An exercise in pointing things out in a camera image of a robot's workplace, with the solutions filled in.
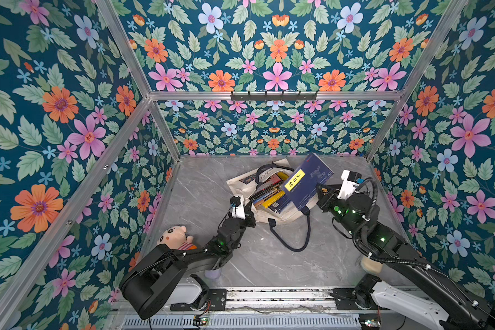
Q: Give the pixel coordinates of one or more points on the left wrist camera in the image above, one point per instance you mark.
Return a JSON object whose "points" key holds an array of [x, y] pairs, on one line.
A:
{"points": [[237, 209]]}

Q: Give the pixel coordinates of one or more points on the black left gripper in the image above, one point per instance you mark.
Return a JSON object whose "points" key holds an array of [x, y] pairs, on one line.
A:
{"points": [[247, 214]]}

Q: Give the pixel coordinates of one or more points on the yellow spine book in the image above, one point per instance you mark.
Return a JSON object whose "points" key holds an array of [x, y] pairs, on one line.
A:
{"points": [[273, 198]]}

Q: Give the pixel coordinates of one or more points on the purple pouch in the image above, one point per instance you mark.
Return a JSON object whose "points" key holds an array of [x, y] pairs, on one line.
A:
{"points": [[213, 274]]}

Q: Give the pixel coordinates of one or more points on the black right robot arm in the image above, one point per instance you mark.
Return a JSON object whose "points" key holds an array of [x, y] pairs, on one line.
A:
{"points": [[447, 307]]}

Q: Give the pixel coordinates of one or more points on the dark striped book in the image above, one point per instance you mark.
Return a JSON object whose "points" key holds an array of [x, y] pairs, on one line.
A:
{"points": [[265, 187]]}

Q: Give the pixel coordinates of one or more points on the cream canvas tote bag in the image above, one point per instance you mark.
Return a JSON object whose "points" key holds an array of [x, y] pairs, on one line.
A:
{"points": [[246, 185]]}

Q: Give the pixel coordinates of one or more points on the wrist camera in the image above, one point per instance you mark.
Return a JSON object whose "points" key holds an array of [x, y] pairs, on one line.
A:
{"points": [[349, 184], [237, 209]]}

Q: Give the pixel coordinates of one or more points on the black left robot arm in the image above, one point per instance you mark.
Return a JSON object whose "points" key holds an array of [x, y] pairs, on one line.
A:
{"points": [[149, 285]]}

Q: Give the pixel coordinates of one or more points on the beige pouch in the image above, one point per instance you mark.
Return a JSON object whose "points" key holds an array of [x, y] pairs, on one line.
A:
{"points": [[370, 266]]}

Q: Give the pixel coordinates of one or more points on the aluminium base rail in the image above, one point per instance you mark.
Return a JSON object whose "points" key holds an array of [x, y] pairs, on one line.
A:
{"points": [[267, 308]]}

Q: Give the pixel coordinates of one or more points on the plush doll toy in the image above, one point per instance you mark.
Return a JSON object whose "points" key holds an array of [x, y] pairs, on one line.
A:
{"points": [[176, 238]]}

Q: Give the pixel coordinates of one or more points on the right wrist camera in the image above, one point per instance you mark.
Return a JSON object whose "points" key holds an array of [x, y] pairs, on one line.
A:
{"points": [[349, 184]]}

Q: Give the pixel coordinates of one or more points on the navy book yellow label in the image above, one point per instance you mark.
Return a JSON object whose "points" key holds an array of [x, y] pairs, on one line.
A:
{"points": [[300, 187]]}

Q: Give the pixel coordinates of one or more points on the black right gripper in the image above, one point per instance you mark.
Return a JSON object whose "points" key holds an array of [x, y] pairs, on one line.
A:
{"points": [[326, 198]]}

